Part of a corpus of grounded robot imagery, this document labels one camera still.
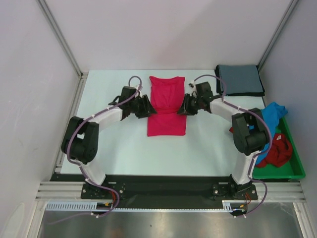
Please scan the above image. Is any white cable duct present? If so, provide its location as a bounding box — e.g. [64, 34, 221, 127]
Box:
[45, 201, 247, 214]

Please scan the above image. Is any right aluminium frame post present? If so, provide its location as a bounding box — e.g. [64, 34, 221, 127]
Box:
[258, 0, 301, 71]

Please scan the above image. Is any folded grey t shirt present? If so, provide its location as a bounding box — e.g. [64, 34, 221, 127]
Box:
[218, 65, 264, 94]

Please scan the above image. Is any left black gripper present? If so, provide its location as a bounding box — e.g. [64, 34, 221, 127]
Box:
[129, 95, 157, 119]

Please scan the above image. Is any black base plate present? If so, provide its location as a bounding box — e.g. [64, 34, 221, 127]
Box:
[49, 173, 263, 209]

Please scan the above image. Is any folded black t shirt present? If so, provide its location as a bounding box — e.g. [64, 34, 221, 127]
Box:
[214, 64, 265, 97]

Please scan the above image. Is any aluminium frame post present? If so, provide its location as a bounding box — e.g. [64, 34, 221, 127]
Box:
[36, 0, 83, 78]
[258, 0, 301, 71]

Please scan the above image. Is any green plastic bin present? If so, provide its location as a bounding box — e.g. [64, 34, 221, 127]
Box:
[253, 118, 306, 180]

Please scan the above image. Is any left aluminium frame post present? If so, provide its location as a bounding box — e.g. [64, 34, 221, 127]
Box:
[36, 0, 83, 78]

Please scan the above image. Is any dark red t shirt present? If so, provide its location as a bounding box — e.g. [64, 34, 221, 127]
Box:
[255, 126, 293, 168]

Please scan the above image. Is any blue t shirt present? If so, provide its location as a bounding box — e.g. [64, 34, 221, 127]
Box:
[256, 102, 288, 168]

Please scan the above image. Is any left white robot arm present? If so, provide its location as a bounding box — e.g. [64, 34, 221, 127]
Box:
[61, 85, 157, 198]

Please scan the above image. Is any pink t shirt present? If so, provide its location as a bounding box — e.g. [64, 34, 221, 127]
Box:
[147, 76, 187, 136]

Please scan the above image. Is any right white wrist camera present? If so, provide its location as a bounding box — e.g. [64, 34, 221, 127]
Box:
[189, 82, 197, 92]

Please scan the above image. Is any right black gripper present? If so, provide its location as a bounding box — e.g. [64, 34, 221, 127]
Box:
[177, 93, 204, 116]

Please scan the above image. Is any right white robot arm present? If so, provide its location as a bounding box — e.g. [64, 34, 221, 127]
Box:
[177, 82, 272, 199]

